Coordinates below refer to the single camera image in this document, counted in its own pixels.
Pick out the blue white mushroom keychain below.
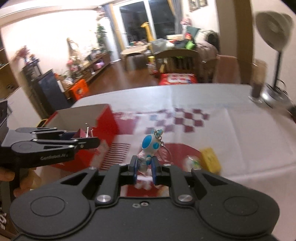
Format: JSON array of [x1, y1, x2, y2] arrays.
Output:
[[138, 129, 164, 173]]

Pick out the gold essential oil box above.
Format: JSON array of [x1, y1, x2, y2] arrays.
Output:
[[200, 148, 221, 174]]

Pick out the clear jar green label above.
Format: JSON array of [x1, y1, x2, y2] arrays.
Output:
[[184, 156, 202, 172]]

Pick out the left hand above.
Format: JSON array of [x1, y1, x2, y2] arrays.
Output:
[[1, 168, 37, 197]]

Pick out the black cabinet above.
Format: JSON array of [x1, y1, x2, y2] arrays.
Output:
[[22, 59, 71, 117]]

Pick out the red cardboard box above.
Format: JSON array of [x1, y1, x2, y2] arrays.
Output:
[[45, 104, 119, 172]]

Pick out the orange gift box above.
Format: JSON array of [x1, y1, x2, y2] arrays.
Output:
[[69, 79, 89, 101]]

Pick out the wooden tv console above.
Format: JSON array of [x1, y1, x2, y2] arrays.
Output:
[[62, 52, 111, 93]]

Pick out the white red patterned cloth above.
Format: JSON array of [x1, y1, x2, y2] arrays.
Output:
[[101, 106, 295, 199]]

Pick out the red printed seat cushion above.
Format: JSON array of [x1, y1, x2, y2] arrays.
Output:
[[159, 73, 198, 85]]

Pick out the wooden dining chair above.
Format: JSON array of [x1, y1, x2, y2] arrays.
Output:
[[154, 49, 202, 79]]

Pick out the green potted plant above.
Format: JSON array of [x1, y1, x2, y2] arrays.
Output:
[[96, 24, 112, 55]]

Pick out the wooden coffee table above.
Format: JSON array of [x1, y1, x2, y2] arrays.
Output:
[[120, 43, 151, 71]]

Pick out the yellow stool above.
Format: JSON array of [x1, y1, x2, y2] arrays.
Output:
[[148, 55, 155, 64]]

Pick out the chair with pink towel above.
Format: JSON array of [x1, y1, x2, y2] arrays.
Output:
[[202, 55, 252, 85]]

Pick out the yellow giraffe toy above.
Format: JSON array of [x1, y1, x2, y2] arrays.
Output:
[[141, 22, 154, 42]]

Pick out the sofa with clothes pile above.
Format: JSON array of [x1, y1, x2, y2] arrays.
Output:
[[152, 26, 219, 68]]

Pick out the glass jar dark contents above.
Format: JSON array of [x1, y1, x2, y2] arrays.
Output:
[[249, 59, 267, 103]]

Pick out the grey desk lamp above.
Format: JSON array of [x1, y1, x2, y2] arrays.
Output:
[[254, 11, 294, 109]]

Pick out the black framed wall pictures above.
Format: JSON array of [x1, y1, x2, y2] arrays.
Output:
[[189, 0, 208, 12]]

